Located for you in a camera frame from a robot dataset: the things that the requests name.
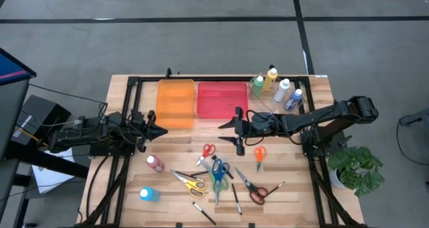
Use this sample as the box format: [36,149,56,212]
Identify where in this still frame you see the orange-handled scissors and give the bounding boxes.
[253,146,267,173]

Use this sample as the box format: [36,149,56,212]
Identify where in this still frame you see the thick black hose cable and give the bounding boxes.
[85,155,111,219]

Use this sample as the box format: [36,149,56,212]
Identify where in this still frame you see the yellow paint bottle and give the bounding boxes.
[263,68,278,93]

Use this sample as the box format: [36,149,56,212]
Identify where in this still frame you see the teal paint bottle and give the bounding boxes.
[139,186,161,203]

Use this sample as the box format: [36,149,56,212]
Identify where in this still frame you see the black marker pen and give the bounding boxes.
[174,170,204,182]

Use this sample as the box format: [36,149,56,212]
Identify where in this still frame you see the red paint bottle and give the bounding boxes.
[145,154,166,174]

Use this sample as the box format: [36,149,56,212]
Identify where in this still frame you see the black aluminium rig frame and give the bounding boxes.
[75,66,369,228]

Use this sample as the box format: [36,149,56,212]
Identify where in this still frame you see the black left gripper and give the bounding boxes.
[133,110,168,154]

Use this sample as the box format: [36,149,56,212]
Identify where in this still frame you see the black equipment box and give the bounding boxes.
[11,94,72,147]

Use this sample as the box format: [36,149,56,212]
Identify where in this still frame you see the green potted plant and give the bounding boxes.
[326,146,386,198]

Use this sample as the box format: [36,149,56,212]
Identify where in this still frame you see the pink-red translucent plastic tray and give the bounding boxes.
[196,81,249,120]

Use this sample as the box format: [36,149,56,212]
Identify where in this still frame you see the thin black floor cable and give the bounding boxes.
[395,115,429,167]

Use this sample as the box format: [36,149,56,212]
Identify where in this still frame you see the brown-handled scissors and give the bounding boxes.
[233,167,269,206]

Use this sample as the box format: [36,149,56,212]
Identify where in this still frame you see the white paint bottle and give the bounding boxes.
[273,78,291,103]

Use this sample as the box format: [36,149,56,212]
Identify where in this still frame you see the blue-handled scissors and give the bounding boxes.
[211,158,231,206]

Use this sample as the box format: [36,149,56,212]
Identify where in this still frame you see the black stand beam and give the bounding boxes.
[0,141,90,180]

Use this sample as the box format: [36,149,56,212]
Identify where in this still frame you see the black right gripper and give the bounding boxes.
[218,106,254,157]

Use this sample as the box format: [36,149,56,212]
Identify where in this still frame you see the dark blue paint bottle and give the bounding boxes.
[284,89,304,111]

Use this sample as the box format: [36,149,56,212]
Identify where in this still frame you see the blue screen monitor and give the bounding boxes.
[0,47,38,162]

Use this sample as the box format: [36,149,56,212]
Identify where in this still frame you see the yellow-handled scissors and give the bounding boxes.
[170,169,207,199]

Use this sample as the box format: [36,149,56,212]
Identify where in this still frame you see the clear plastic container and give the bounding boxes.
[247,68,304,117]

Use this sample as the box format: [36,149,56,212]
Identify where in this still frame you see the orange translucent plastic tray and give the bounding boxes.
[154,78,196,129]

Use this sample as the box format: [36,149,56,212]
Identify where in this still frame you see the white paper sheet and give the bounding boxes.
[31,146,77,195]

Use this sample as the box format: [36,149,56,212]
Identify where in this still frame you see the green paint bottle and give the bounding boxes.
[251,76,265,99]

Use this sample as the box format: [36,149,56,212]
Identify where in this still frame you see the grey stand leg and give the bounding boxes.
[398,107,429,127]

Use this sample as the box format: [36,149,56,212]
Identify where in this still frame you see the red-handled scissors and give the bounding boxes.
[196,144,217,167]

